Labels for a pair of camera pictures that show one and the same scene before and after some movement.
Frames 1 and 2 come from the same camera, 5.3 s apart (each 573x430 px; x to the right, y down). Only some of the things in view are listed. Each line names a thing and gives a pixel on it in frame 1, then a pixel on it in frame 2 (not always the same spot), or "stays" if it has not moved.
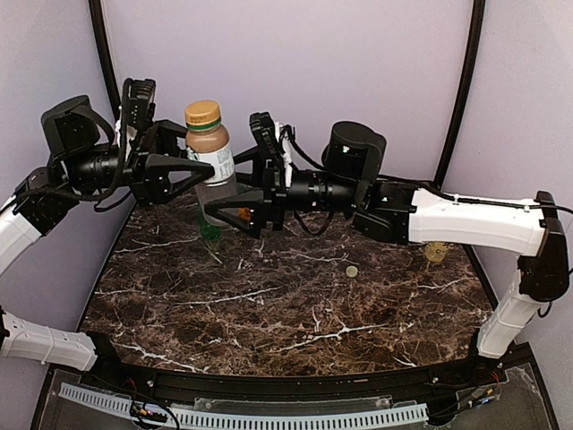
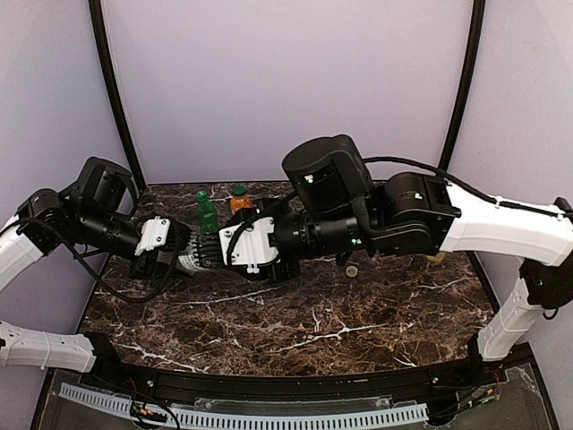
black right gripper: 273,187 -> 281,267
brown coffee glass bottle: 207,141 -> 208,250
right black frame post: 473,57 stays
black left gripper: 138,167 -> 158,258
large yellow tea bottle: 436,252 stays
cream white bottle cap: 352,270 stays
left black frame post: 98,16 stays
